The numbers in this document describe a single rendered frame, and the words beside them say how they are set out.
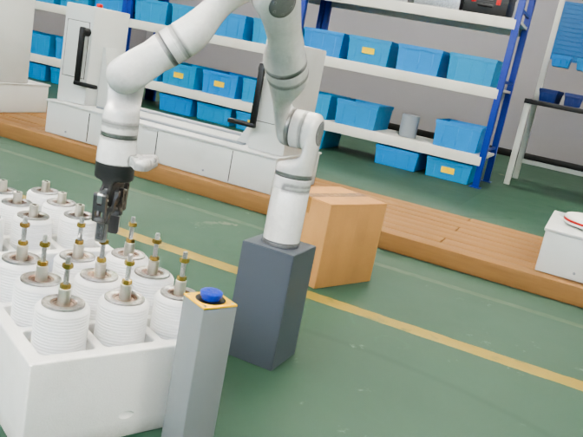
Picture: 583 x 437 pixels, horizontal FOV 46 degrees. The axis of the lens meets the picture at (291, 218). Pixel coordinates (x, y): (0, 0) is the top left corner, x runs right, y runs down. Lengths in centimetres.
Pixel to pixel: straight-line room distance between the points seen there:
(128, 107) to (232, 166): 209
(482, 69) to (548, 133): 376
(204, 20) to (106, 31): 276
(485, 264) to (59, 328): 206
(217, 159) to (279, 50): 209
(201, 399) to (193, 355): 9
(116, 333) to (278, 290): 48
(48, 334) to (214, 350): 29
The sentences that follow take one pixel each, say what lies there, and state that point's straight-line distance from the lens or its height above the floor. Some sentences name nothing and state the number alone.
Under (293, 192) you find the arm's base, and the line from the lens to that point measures 163.
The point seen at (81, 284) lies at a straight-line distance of 142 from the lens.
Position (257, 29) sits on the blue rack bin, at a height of 90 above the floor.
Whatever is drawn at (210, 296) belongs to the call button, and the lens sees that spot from 120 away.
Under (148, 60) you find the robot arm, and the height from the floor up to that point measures 69.
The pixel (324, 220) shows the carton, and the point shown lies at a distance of 230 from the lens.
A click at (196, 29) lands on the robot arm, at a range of 132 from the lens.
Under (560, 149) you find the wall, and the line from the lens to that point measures 933.
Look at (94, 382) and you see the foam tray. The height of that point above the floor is 13.
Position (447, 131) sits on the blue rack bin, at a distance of 574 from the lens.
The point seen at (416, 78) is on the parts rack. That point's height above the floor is 75.
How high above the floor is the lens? 75
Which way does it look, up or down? 13 degrees down
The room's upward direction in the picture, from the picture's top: 11 degrees clockwise
